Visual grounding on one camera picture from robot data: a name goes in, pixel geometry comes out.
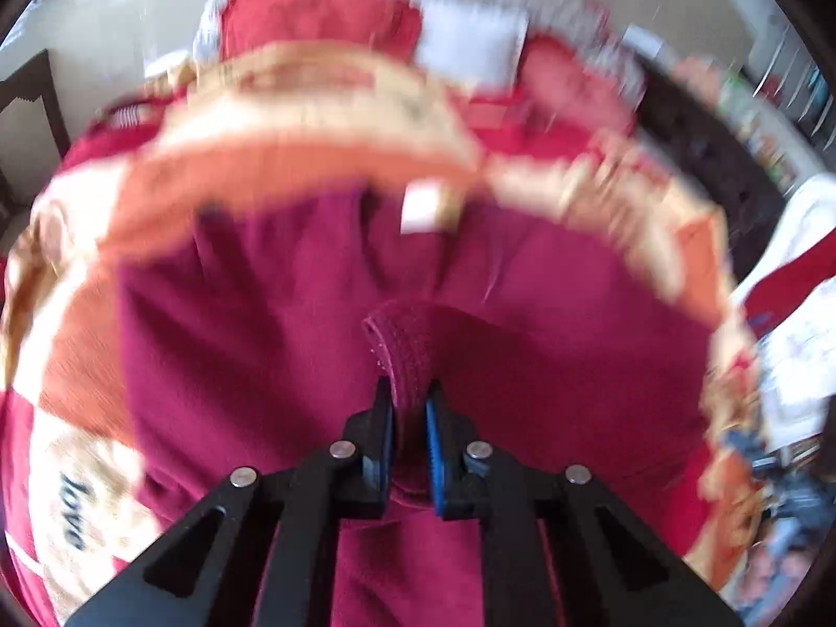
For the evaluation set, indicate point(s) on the red cloth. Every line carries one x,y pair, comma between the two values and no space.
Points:
797,277

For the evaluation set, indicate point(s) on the maroon knit garment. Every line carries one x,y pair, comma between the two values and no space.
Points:
261,339

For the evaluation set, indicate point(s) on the small red heart cushion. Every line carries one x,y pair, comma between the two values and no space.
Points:
575,91

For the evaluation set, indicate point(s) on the large red heart cushion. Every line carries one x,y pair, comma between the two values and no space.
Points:
313,13

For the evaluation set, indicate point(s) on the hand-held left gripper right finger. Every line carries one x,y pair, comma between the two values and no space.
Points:
434,457

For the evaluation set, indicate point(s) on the metal stair railing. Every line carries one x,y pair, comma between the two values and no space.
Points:
793,72

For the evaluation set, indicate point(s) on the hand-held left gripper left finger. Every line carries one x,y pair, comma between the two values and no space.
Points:
385,434

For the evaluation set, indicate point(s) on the white flat box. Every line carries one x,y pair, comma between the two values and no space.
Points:
643,39

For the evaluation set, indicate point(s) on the dark wooden side table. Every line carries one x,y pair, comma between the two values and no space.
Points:
32,111

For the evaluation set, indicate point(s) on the red orange printed blanket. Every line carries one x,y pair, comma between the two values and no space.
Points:
85,339

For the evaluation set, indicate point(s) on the white pillow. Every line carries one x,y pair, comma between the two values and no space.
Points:
470,39

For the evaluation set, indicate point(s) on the white upholstered chair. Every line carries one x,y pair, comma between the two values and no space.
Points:
800,366

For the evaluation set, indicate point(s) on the pile of small packets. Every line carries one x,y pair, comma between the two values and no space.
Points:
757,130

